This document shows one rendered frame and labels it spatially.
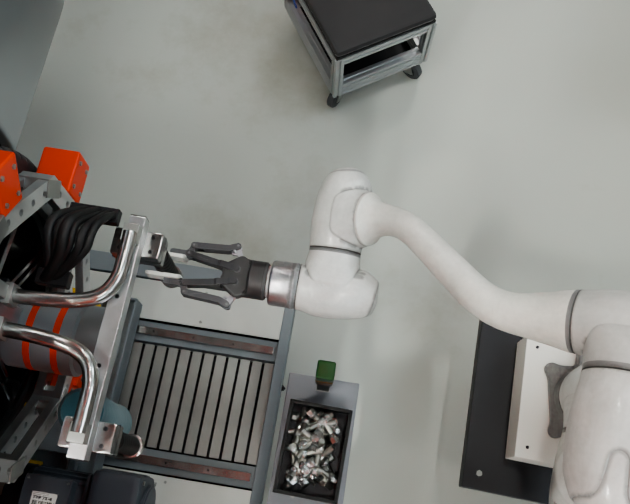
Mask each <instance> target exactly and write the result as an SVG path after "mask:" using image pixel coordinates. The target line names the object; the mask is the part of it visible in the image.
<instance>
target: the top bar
mask: <svg viewBox="0 0 630 504"><path fill-rule="evenodd" d="M128 223H133V224H139V225H140V226H141V228H142V229H143V231H142V235H141V238H140V242H139V245H138V246H135V249H134V253H133V257H132V261H131V265H130V268H129V272H128V274H127V277H126V279H125V281H124V283H123V285H122V286H121V288H120V289H119V291H118V292H117V293H116V294H115V295H114V296H113V297H112V298H110V299H109V300H108V301H107V305H106V309H105V312H104V316H103V320H102V324H101V327H100V331H99V335H98V339H97V343H96V346H95V350H94V354H93V356H94V358H95V360H96V362H97V366H98V371H99V386H98V392H97V396H96V400H95V404H94V408H93V412H92V416H91V419H90V423H89V424H90V425H92V429H91V433H90V437H89V441H88V444H87V445H82V444H76V443H70V445H69V448H68V452H67V458H66V459H71V460H77V461H83V462H89V460H90V456H91V452H92V448H93V444H94V440H95V437H96V433H97V429H98V425H99V421H100V417H101V413H102V409H103V405H104V401H105V397H106V393H107V389H108V385H109V381H110V377H111V374H112V370H113V366H114V362H115V358H116V354H117V350H118V346H119V342H120V338H121V334H122V330H123V326H124V322H125V318H126V314H127V311H128V307H129V303H130V299H131V295H132V291H133V287H134V283H135V279H136V275H137V271H138V267H139V263H140V259H141V255H142V251H143V248H144V244H145V240H146V236H147V232H148V228H149V220H148V219H147V217H146V216H140V215H134V214H131V215H130V218H129V222H128Z"/></svg>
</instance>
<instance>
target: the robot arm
mask: <svg viewBox="0 0 630 504"><path fill-rule="evenodd" d="M382 236H392V237H395V238H397V239H399V240H401V241H402V242H403V243H404V244H406V245H407V246H408V247H409V248H410V249H411V251H412V252H413V253H414V254H415V255H416V256H417V257H418V258H419V259H420V260H421V262H422V263H423V264H424V265H425V266H426V267H427V268H428V269H429V270H430V271H431V273H432V274H433V275H434V276H435V277H436V278H437V279H438V280H439V281H440V283H441V284H442V285H443V286H444V287H445V288H446V289H447V290H448V291H449V292H450V294H451V295H452V296H453V297H454V298H455V299H456V300H457V301H458V302H459V303H460V304H461V305H462V306H463V307H464V308H465V309H466V310H468V311H469V312H470V313H471V314H472V315H474V316H475V317H476V318H478V319H480V320H481V321H483V322H484V323H486V324H488V325H490V326H492V327H494V328H496V329H499V330H501V331H504V332H507V333H510V334H513V335H516V336H520V337H523V338H526V339H530V340H533V341H536V342H539V343H543V344H546V345H549V346H552V347H555V348H557V349H560V350H563V351H566V352H569V353H573V354H576V360H575V365H573V366H562V365H558V364H556V363H548V364H546V365H545V367H544V372H545V374H546V377H547V383H548V400H549V418H550V421H549V426H548V430H547V431H548V435H549V436H550V437H551V438H555V439H556V438H560V437H561V438H560V442H559V445H558V448H557V452H556V456H555V461H554V466H553V470H552V476H551V482H550V490H549V504H630V291H623V290H614V289H597V290H579V289H574V290H564V291H554V292H539V293H514V292H509V291H506V290H503V289H501V288H499V287H497V286H495V285H494V284H492V283H491V282H489V281H488V280H487V279H486V278H484V277H483V276H482V275H481V274H480V273H479V272H478V271H477V270H476V269H475V268H474V267H472V266H471V265H470V264H469V263H468V262H467V261H466V260H465V259H464V258H463V257H462V256H461V255H460V254H459V253H458V252H457V251H456V250H455V249H454V248H453V247H451V246H450V245H449V244H448V243H447V242H446V241H445V240H444V239H443V238H442V237H441V236H440V235H439V234H438V233H437V232H436V231H435V230H434V229H433V228H431V227H430V226H429V225H428V224H427V223H426V222H425V221H423V220H422V219H421V218H420V217H418V216H417V215H415V214H414V213H412V212H410V211H408V210H406V209H403V208H400V207H397V206H394V205H390V204H386V203H383V202H382V201H381V199H380V197H379V196H378V195H377V194H375V193H372V185H371V183H370V181H369V179H368V177H367V175H366V174H364V173H363V172H362V171H361V170H359V169H356V168H351V167H343V168H338V169H335V170H333V171H332V172H331V173H329V174H328V175H327V176H326V178H325V179H324V181H323V183H322V185H321V187H320V189H319V192H318V195H317V198H316V202H315V206H314V211H313V216H312V222H311V230H310V248H309V253H308V256H307V259H306V263H305V264H299V263H292V262H286V261H279V260H275V261H274V262H273V265H272V266H271V265H270V264H269V262H263V261H256V260H250V259H248V258H246V257H245V256H243V253H242V245H241V244H240V243H236V244H231V245H224V244H213V243H202V242H192V243H191V246H190V248H189V249H188V250H183V249H176V248H171V249H170V252H168V253H169V254H170V256H171V258H172V260H173V261H179V262H185V263H187V262H188V259H189V260H193V261H196V262H199V263H202V264H205V265H208V266H211V267H214V268H217V269H219V270H221V271H222V275H221V277H220V278H214V279H183V278H182V276H181V275H179V274H173V273H166V272H159V271H152V270H145V274H146V275H147V276H148V278H155V279H162V280H163V283H164V284H165V285H170V286H176V287H180V290H181V291H180V292H181V294H182V296H183V297H185V298H189V299H194V300H198V301H202V302H207V303H211V304H215V305H219V306H221V307H222V308H224V309H225V310H230V308H231V304H232V303H233V302H234V300H235V299H239V298H249V299H255V300H262V301H263V300H265V298H267V304H268V305H270V306H277V307H283V308H288V309H295V310H299V311H302V312H304V313H306V314H308V315H311V316H315V317H320V318H326V319H336V320H337V319H360V318H364V317H367V316H369V315H371V314H372V313H373V311H374V309H375V307H376V304H377V299H378V290H379V282H378V280H377V279H376V278H375V277H374V276H373V275H371V274H370V273H369V272H367V271H364V270H360V258H361V252H362V248H365V247H367V246H372V245H374V244H375V243H376V242H377V241H378V240H379V238H380V237H382ZM198 252H205V253H216V254H227V255H231V254H232V255H233V256H237V257H238V258H235V259H233V260H231V261H229V262H227V261H224V260H218V259H215V258H212V257H209V256H206V255H204V254H201V253H198ZM187 258H188V259H187ZM188 288H217V289H224V290H225V291H226V292H227V293H228V294H229V295H230V296H229V297H227V296H223V297H220V296H216V295H212V294H208V293H203V292H199V291H194V290H190V289H188Z"/></svg>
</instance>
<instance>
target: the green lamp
mask: <svg viewBox="0 0 630 504"><path fill-rule="evenodd" d="M335 370H336V363H335V362H331V361H325V360H318V363H317V369H316V376H315V379H316V380H317V381H322V382H329V383H333V381H334V377H335Z"/></svg>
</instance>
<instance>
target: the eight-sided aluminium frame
mask: <svg viewBox="0 0 630 504"><path fill-rule="evenodd" d="M18 175H19V181H20V187H21V193H22V199H21V200H20V201H19V202H18V204H17V205H16V206H15V207H14V208H13V209H12V210H11V211H10V212H9V214H8V215H7V216H6V217H5V216H4V215H1V214H0V243H1V242H2V240H3V239H4V238H5V237H6V236H7V235H8V234H10V233H11V232H12V231H13V230H14V229H16V228H17V227H18V226H19V225H20V224H22V223H23V222H24V221H25V220H26V219H28V218H29V217H30V216H31V215H32V214H34V213H35V212H36V211H37V212H38V213H39V214H40V215H41V216H42V217H43V218H44V219H45V220H46V219H47V218H48V216H49V215H50V214H52V213H53V212H55V211H57V210H60V209H63V208H68V207H70V204H71V202H75V201H74V200H73V199H72V197H71V196H70V195H69V193H68V192H67V191H66V189H65V188H64V187H63V186H62V184H61V181H59V180H58V179H57V178H56V176H55V175H48V174H42V173H35V172H29V171H22V172H21V173H19V174H18ZM75 290H76V293H79V292H87V291H90V251H89V253H88V254H87V255H86V256H85V258H84V259H83V260H82V261H81V262H80V263H78V264H77V265H76V266H75ZM53 375H54V373H48V372H42V371H40V372H39V376H38V379H37V383H36V386H35V389H34V391H33V393H32V395H31V397H30V399H29V401H28V402H27V403H26V405H25V406H24V407H23V409H22V410H21V411H20V413H19V414H18V415H17V417H16V418H15V419H14V421H13V422H12V423H11V425H10V426H9V427H8V429H7V430H6V431H5V433H4V434H3V435H2V437H1V438H0V482H1V483H7V484H10V483H15V481H16V480H17V478H18V477H19V476H20V475H22V474H23V472H24V468H25V466H26V465H27V463H28V462H29V460H30V459H31V457H32V456H33V454H34V453H35V451H36V450H37V448H38V447H39V445H40V444H41V442H42V441H43V439H44V438H45V437H46V435H47V434H48V432H49V431H50V429H51V428H52V426H53V425H54V423H55V422H56V420H57V419H58V407H59V404H60V402H61V400H62V399H63V397H64V396H65V395H66V394H67V393H68V390H69V387H70V384H71V381H72V378H73V377H72V376H66V375H58V378H57V382H56V385H55V386H50V383H51V380H52V377H53ZM38 415H39V417H38ZM37 417H38V418H37ZM36 418H37V420H36ZM35 420H36V421H35ZM34 421H35V422H34ZM33 423H34V424H33ZM32 424H33V425H32ZM31 425H32V427H31ZM30 427H31V428H30ZM29 428H30V429H29ZM28 430H29V431H28ZM27 431H28V432H27ZM26 432H27V434H26ZM25 434H26V435H25ZM24 435H25V437H24ZM23 437H24V438H23ZM22 438H23V439H22ZM21 439H22V441H21ZM20 441H21V442H20ZM19 442H20V444H19ZM18 444H19V445H18ZM17 445H18V446H17ZM16 447H17V448H16ZM15 448H16V449H15ZM14 449H15V451H14ZM13 451H14V452H13ZM12 452H13V453H12Z"/></svg>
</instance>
